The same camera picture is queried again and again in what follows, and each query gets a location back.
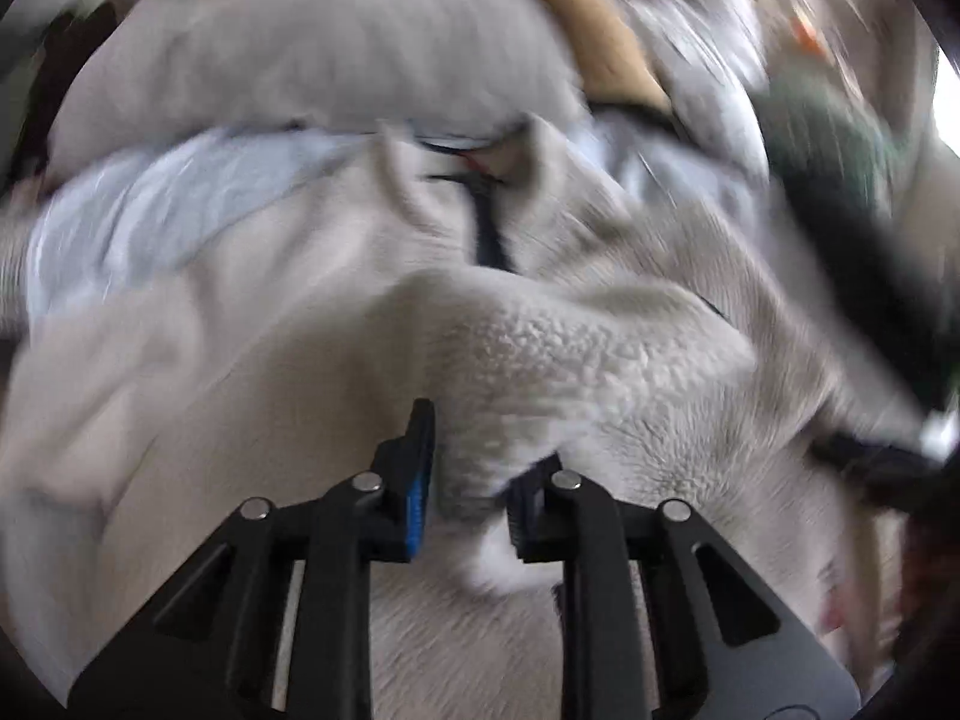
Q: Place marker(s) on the light blue bed sheet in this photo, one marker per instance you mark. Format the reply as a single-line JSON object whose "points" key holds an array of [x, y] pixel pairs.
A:
{"points": [[150, 202]]}

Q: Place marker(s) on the cream fleece jacket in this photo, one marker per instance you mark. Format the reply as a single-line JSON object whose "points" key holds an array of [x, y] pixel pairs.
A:
{"points": [[600, 345]]}

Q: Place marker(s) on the black cloth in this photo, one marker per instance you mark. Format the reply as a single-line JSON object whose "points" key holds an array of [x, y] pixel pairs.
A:
{"points": [[862, 262]]}

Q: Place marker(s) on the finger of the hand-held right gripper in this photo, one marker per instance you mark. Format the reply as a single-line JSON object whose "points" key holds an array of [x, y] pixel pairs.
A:
{"points": [[862, 457]]}

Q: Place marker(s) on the bright window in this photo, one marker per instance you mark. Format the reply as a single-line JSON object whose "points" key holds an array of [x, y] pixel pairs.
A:
{"points": [[946, 105]]}

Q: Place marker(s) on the green knitted cloth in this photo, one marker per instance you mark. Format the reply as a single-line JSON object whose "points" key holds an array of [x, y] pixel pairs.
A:
{"points": [[825, 127]]}

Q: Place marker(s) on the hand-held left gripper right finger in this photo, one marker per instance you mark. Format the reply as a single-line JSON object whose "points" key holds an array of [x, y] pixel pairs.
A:
{"points": [[525, 514]]}

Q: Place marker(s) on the tan plush blanket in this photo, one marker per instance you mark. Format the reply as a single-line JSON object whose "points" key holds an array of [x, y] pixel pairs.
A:
{"points": [[592, 22]]}

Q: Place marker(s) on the white patterned cloth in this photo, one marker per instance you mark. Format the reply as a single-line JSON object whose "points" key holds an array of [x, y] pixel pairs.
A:
{"points": [[697, 52]]}

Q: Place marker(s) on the grey pillow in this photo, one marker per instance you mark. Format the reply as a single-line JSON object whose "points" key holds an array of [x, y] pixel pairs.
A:
{"points": [[337, 52]]}

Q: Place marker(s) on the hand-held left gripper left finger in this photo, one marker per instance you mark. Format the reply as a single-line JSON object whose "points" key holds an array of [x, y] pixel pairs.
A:
{"points": [[414, 499]]}

